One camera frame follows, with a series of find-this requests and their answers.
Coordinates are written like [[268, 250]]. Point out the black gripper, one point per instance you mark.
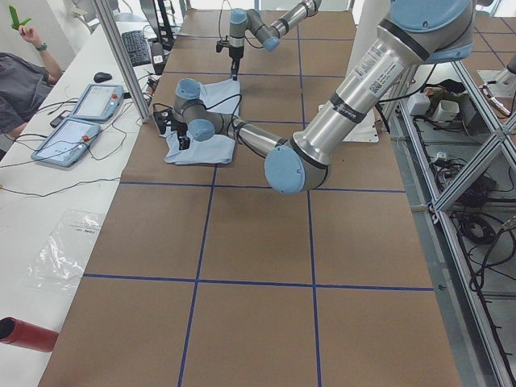
[[180, 128], [235, 54]]

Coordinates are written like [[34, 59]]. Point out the light blue button-up shirt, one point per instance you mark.
[[207, 110]]

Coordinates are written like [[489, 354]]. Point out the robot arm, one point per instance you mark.
[[411, 33], [269, 36]]

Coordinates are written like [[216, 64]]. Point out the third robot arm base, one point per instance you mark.
[[504, 76]]

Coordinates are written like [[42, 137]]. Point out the upper teach pendant tablet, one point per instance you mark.
[[98, 103]]

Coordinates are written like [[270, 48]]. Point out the teach pendant tablet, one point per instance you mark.
[[98, 103], [67, 143]]

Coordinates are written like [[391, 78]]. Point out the black keyboard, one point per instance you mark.
[[137, 48]]

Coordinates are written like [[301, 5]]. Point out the black computer mouse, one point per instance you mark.
[[101, 77]]

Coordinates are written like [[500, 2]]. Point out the lower teach pendant tablet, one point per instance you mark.
[[67, 143]]

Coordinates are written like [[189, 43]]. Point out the black smartphone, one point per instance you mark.
[[56, 121]]

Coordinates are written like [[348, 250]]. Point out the seated person grey shirt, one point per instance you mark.
[[24, 86]]

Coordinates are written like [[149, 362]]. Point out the clear plastic bag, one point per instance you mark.
[[61, 262]]

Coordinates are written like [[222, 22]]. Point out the green plastic tool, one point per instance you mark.
[[16, 22]]

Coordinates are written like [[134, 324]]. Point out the red cylinder bottle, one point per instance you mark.
[[18, 333]]

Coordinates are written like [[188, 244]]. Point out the grey aluminium frame post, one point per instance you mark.
[[110, 28]]

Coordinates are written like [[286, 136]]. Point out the aluminium frame rack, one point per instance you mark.
[[453, 126]]

